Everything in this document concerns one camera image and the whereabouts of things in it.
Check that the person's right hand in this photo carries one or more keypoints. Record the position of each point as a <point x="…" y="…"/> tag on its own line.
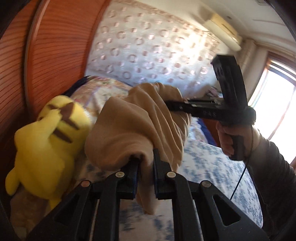
<point x="251" y="137"/>

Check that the yellow plush toy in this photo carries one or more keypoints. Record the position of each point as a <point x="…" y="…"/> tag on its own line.
<point x="46" y="150"/>

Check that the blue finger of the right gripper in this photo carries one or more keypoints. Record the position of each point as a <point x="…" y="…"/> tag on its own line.
<point x="178" y="106"/>
<point x="186" y="100"/>

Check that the beige printed t-shirt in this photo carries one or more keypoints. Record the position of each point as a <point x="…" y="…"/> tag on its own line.
<point x="135" y="126"/>

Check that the circle patterned sheer curtain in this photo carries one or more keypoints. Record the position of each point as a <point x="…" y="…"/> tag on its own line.
<point x="136" y="43"/>

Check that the dark blue blanket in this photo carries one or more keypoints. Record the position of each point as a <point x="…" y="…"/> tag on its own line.
<point x="209" y="131"/>

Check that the pink floral quilt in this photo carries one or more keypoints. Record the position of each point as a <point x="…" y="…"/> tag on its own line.
<point x="93" y="91"/>

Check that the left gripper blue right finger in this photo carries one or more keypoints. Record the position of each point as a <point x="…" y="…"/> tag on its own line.
<point x="163" y="185"/>

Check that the grey right sleeve forearm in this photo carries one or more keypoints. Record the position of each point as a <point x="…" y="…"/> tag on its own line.
<point x="274" y="180"/>

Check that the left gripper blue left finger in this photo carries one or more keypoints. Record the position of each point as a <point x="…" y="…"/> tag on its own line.
<point x="129" y="182"/>

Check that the bright window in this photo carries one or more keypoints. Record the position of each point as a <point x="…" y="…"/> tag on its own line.
<point x="274" y="102"/>

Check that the white wall air conditioner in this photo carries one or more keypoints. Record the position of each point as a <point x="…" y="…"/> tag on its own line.
<point x="223" y="31"/>

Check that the blue floral white bedspread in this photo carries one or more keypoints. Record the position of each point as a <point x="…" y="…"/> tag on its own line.
<point x="201" y="161"/>

